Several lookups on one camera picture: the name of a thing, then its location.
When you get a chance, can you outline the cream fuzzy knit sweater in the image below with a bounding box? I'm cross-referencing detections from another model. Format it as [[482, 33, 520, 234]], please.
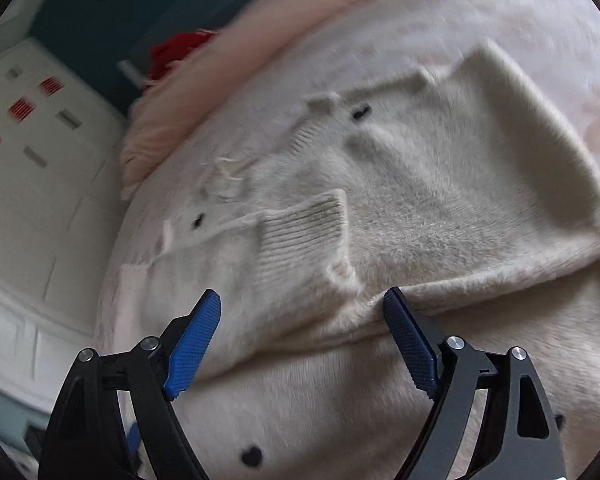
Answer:
[[111, 44, 600, 479]]

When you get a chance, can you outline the white wardrobe with red stickers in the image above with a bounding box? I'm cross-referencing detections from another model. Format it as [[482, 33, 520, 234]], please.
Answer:
[[0, 39, 125, 411]]

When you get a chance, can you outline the red pillow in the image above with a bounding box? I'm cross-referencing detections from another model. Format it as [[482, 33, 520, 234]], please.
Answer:
[[148, 29, 218, 82]]

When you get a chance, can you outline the dark teal headboard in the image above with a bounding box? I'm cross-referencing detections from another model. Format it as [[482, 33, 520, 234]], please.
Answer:
[[31, 0, 252, 113]]

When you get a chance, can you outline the pale pink embossed bedspread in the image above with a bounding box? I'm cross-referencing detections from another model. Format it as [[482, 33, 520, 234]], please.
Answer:
[[96, 0, 600, 353]]

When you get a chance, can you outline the pink fluffy blanket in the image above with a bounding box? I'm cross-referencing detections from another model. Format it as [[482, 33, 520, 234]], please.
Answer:
[[119, 0, 481, 201]]

